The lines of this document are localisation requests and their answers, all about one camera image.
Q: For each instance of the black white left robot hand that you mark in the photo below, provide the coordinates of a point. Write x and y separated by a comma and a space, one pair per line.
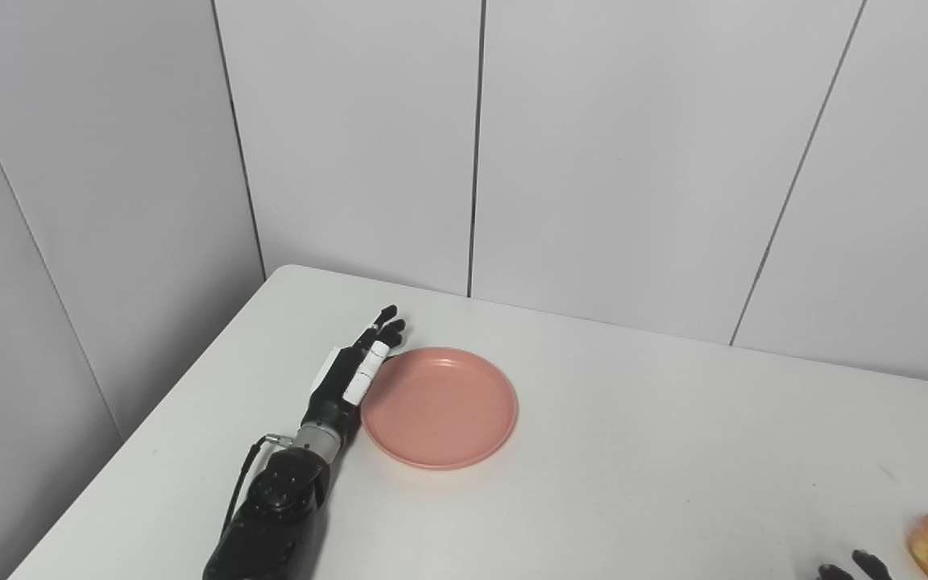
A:
347, 387

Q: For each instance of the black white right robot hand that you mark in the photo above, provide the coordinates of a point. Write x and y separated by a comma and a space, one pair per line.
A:
855, 570

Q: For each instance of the pink round plate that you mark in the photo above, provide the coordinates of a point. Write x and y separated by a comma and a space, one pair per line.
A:
440, 407

